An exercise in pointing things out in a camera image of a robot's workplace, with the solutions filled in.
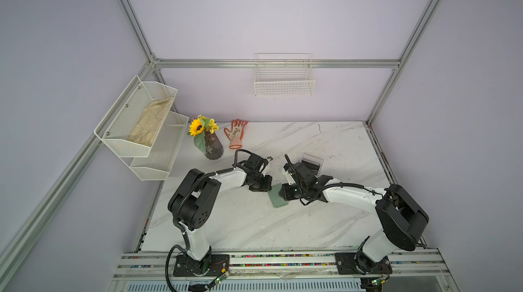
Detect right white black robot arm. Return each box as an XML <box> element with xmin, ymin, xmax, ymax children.
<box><xmin>279</xmin><ymin>160</ymin><xmax>429</xmax><ymax>274</ymax></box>

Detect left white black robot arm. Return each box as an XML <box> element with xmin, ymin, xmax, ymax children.
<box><xmin>168</xmin><ymin>149</ymin><xmax>272</xmax><ymax>275</ymax></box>

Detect black cards in box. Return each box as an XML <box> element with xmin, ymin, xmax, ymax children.
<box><xmin>302</xmin><ymin>160</ymin><xmax>321</xmax><ymax>172</ymax></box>

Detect clear acrylic card box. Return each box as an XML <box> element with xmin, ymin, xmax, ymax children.
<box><xmin>302</xmin><ymin>153</ymin><xmax>324</xmax><ymax>176</ymax></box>

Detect dark glass vase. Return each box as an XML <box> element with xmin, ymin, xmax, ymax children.
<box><xmin>204</xmin><ymin>131</ymin><xmax>224</xmax><ymax>160</ymax></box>

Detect orange white work glove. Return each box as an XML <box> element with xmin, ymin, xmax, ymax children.
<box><xmin>224</xmin><ymin>119</ymin><xmax>249</xmax><ymax>150</ymax></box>

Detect yellow sunflower bouquet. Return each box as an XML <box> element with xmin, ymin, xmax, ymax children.
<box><xmin>187</xmin><ymin>115</ymin><xmax>219</xmax><ymax>154</ymax></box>

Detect lower white mesh shelf basket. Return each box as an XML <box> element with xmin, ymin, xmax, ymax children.
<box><xmin>130</xmin><ymin>112</ymin><xmax>189</xmax><ymax>181</ymax></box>

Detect white mesh shelf basket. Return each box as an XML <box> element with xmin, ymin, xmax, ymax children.
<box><xmin>94</xmin><ymin>76</ymin><xmax>177</xmax><ymax>158</ymax></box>
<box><xmin>130</xmin><ymin>112</ymin><xmax>189</xmax><ymax>181</ymax></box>

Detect beige cloth glove in basket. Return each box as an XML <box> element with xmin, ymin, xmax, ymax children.
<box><xmin>128</xmin><ymin>97</ymin><xmax>174</xmax><ymax>147</ymax></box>

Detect upper white mesh shelf basket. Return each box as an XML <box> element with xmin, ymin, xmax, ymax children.
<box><xmin>94</xmin><ymin>76</ymin><xmax>177</xmax><ymax>158</ymax></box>

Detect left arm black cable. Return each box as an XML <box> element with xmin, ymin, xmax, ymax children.
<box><xmin>232</xmin><ymin>148</ymin><xmax>254</xmax><ymax>168</ymax></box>

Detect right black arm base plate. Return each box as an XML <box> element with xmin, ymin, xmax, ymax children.
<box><xmin>335</xmin><ymin>252</ymin><xmax>392</xmax><ymax>275</ymax></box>

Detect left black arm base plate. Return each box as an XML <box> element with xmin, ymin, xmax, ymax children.
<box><xmin>172</xmin><ymin>253</ymin><xmax>230</xmax><ymax>277</ymax></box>

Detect white wire wall basket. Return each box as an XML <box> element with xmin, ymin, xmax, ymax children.
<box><xmin>254</xmin><ymin>53</ymin><xmax>315</xmax><ymax>97</ymax></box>

